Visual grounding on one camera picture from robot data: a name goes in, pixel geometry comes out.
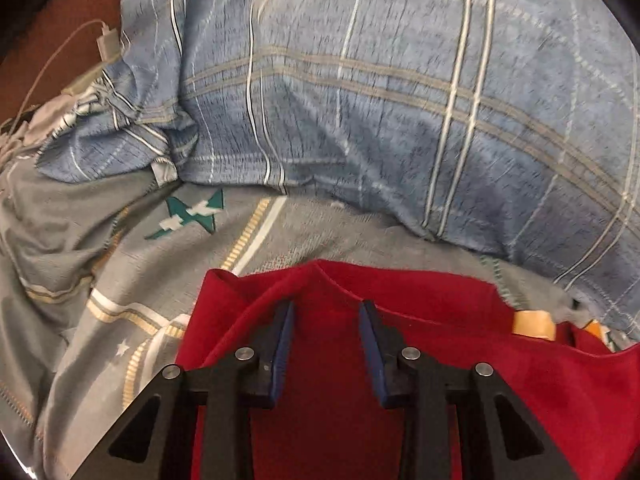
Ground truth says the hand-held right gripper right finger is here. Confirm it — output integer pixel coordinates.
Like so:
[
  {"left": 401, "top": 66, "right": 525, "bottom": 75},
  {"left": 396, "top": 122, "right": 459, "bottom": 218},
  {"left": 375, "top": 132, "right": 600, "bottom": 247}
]
[{"left": 359, "top": 300, "right": 581, "bottom": 480}]

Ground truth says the blue plaid pillow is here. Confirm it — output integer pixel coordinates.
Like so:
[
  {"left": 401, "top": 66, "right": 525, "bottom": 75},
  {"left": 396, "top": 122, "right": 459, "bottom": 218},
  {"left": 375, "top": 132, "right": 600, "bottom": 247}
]
[{"left": 35, "top": 0, "right": 640, "bottom": 346}]

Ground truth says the white charger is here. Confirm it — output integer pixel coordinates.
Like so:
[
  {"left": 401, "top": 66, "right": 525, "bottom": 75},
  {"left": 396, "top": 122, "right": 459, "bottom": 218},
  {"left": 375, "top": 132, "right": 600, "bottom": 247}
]
[{"left": 97, "top": 27, "right": 121, "bottom": 63}]

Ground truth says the crumpled light grey cloth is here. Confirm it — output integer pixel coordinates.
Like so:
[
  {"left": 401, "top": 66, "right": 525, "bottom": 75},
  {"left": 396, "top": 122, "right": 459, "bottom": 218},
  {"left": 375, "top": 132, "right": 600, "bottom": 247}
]
[{"left": 0, "top": 95, "right": 81, "bottom": 161}]

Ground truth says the red shirt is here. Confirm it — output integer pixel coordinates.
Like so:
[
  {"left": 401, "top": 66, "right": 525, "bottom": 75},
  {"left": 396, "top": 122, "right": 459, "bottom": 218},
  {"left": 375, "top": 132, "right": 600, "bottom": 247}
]
[{"left": 175, "top": 259, "right": 640, "bottom": 480}]

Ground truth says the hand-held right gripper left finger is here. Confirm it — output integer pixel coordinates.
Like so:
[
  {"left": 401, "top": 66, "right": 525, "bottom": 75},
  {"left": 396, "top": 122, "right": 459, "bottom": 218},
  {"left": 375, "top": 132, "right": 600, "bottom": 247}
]
[{"left": 70, "top": 300, "right": 296, "bottom": 480}]

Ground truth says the grey patterned bedsheet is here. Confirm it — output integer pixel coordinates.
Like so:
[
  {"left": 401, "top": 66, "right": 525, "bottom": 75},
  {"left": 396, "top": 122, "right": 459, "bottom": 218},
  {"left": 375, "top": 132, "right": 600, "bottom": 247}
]
[{"left": 0, "top": 160, "right": 581, "bottom": 480}]

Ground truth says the white cable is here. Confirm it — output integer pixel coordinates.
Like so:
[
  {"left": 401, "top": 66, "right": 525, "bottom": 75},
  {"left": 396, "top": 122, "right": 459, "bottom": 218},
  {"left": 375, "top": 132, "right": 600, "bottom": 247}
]
[{"left": 0, "top": 19, "right": 108, "bottom": 136}]

